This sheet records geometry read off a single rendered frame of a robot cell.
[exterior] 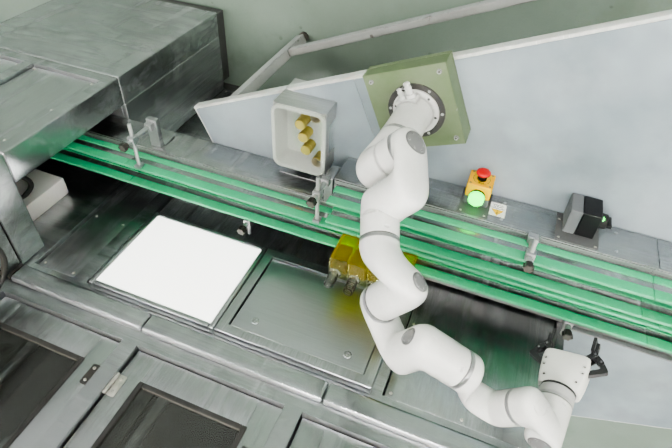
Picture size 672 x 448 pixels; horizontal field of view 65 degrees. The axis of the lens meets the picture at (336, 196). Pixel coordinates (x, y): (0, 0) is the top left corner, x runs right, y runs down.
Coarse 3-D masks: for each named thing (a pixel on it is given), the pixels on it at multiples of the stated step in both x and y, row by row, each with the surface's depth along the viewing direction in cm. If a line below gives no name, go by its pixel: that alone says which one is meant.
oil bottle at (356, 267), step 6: (354, 252) 152; (354, 258) 149; (360, 258) 149; (348, 264) 148; (354, 264) 148; (360, 264) 148; (348, 270) 147; (354, 270) 146; (360, 270) 146; (366, 270) 147; (348, 276) 147; (354, 276) 146; (360, 276) 146; (360, 282) 147
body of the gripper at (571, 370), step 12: (552, 348) 123; (552, 360) 120; (564, 360) 119; (576, 360) 118; (588, 360) 117; (540, 372) 118; (552, 372) 117; (564, 372) 116; (576, 372) 116; (588, 372) 116; (540, 384) 117; (564, 384) 113; (576, 384) 113; (576, 396) 114
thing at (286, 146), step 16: (272, 112) 154; (288, 112) 161; (304, 112) 150; (272, 128) 158; (288, 128) 165; (320, 128) 160; (272, 144) 162; (288, 144) 169; (320, 144) 164; (288, 160) 166; (304, 160) 166
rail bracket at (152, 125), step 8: (152, 120) 173; (128, 128) 164; (144, 128) 171; (152, 128) 173; (160, 128) 176; (128, 136) 166; (136, 136) 167; (152, 136) 177; (160, 136) 177; (168, 136) 184; (120, 144) 163; (128, 144) 165; (152, 144) 180; (160, 144) 179; (136, 152) 170; (136, 160) 172
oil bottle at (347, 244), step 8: (344, 240) 154; (352, 240) 154; (336, 248) 152; (344, 248) 152; (352, 248) 152; (336, 256) 149; (344, 256) 149; (328, 264) 148; (336, 264) 147; (344, 264) 147; (344, 272) 148
